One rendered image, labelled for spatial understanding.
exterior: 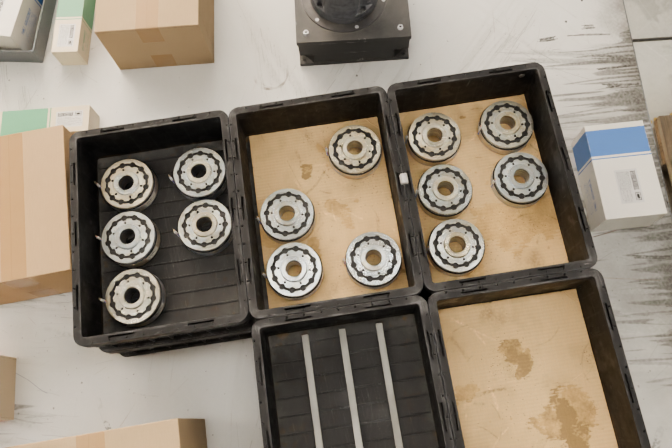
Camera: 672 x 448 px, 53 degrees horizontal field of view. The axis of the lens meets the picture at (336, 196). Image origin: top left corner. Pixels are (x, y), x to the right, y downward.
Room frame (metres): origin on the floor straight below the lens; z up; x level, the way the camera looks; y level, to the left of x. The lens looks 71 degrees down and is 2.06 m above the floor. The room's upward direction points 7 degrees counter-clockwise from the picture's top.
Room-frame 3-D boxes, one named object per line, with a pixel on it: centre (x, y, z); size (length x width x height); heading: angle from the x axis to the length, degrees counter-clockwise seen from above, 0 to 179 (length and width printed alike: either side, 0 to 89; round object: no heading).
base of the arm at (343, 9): (0.89, -0.07, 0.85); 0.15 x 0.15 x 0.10
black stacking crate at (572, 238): (0.40, -0.27, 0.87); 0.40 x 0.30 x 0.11; 2
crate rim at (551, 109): (0.40, -0.27, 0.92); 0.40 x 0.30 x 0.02; 2
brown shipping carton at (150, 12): (0.98, 0.34, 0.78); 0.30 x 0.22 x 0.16; 177
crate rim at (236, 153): (0.39, 0.03, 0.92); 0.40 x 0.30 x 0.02; 2
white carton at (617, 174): (0.41, -0.58, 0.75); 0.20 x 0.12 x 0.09; 179
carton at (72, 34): (0.98, 0.55, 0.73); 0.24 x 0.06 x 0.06; 174
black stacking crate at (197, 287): (0.38, 0.33, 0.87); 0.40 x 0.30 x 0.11; 2
